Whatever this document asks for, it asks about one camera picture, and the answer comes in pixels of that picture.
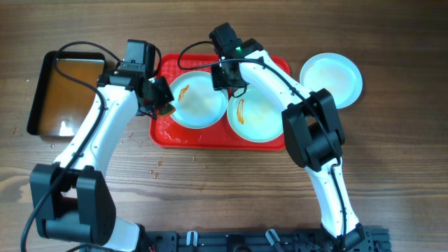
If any red plastic serving tray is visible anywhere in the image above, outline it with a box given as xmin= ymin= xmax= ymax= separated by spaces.
xmin=149 ymin=53 xmax=291 ymax=151

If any black tray with brown water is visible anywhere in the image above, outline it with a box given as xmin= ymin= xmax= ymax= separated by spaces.
xmin=27 ymin=51 xmax=106 ymax=137

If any orange green scrub sponge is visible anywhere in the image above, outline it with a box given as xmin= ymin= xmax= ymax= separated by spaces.
xmin=156 ymin=104 xmax=176 ymax=117

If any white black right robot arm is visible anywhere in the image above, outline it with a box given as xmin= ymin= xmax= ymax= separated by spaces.
xmin=209 ymin=22 xmax=365 ymax=251

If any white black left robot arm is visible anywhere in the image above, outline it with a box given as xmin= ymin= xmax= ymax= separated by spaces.
xmin=20 ymin=70 xmax=174 ymax=251

